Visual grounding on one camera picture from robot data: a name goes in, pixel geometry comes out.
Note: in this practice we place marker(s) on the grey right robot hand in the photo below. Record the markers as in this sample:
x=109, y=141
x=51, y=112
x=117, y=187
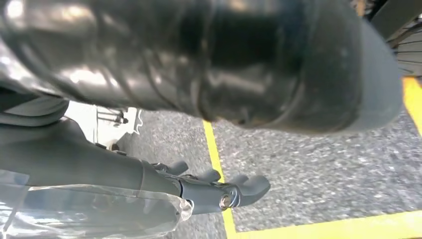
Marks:
x=197, y=49

